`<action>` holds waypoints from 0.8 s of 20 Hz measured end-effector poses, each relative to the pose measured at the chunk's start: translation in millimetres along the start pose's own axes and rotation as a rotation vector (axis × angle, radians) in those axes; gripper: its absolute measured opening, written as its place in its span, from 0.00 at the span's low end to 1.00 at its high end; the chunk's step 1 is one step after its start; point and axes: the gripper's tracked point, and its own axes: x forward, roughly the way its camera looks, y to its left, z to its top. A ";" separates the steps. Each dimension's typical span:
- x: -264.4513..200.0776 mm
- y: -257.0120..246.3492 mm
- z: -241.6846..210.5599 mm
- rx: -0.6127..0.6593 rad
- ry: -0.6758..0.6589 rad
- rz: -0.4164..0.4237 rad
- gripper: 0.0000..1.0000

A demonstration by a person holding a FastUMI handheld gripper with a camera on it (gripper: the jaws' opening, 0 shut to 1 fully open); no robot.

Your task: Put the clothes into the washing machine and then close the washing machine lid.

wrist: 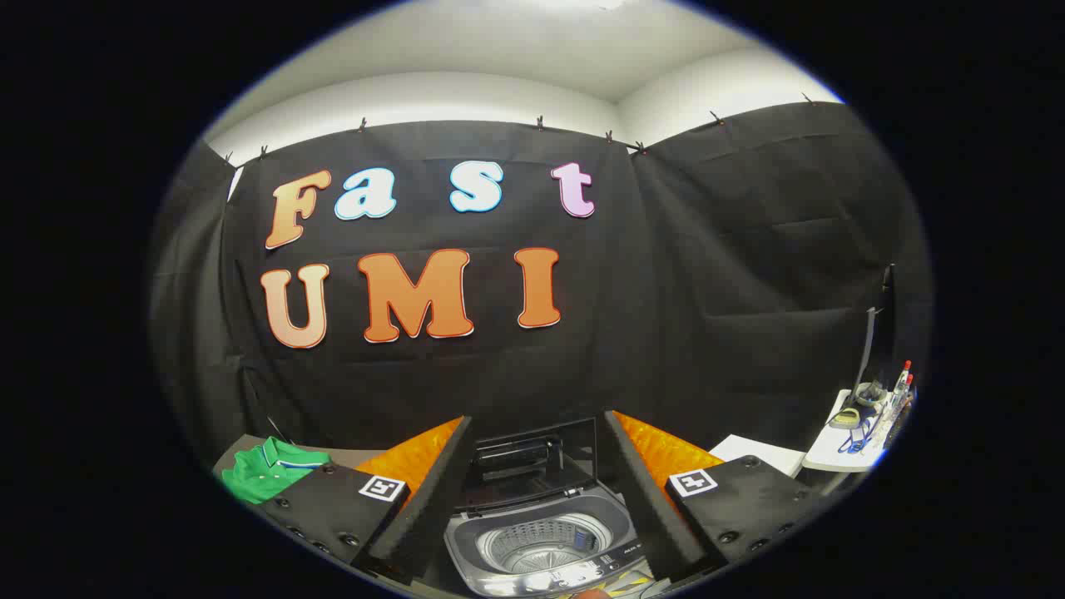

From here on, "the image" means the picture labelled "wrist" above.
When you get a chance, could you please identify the white board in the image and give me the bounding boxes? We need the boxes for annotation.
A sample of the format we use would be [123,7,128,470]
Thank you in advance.
[709,434,806,477]

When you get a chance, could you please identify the green polo shirt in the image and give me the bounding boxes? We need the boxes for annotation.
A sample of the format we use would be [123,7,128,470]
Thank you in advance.
[220,437,332,506]

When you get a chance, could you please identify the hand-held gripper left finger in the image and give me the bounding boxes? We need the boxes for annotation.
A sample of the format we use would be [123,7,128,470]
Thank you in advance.
[254,416,473,585]

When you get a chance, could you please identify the white side table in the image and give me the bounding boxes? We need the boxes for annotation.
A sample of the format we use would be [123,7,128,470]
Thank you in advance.
[803,389,898,473]

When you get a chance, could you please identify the grey washing machine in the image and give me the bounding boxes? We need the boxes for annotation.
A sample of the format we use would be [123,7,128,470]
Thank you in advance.
[443,487,658,598]

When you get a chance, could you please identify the row of small cloth clips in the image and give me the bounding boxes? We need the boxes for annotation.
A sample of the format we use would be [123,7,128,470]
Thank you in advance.
[223,92,820,163]

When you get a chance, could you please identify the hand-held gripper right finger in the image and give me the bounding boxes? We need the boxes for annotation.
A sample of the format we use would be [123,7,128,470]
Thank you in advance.
[603,410,820,583]

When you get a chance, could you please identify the blue lanyard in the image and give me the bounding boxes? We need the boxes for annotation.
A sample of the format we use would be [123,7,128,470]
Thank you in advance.
[838,416,876,455]

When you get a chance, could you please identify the black backdrop cloth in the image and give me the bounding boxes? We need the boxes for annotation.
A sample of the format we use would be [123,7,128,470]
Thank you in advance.
[150,100,933,500]

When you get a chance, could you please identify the grey board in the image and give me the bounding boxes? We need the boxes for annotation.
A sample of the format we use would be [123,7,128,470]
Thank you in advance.
[215,433,371,500]

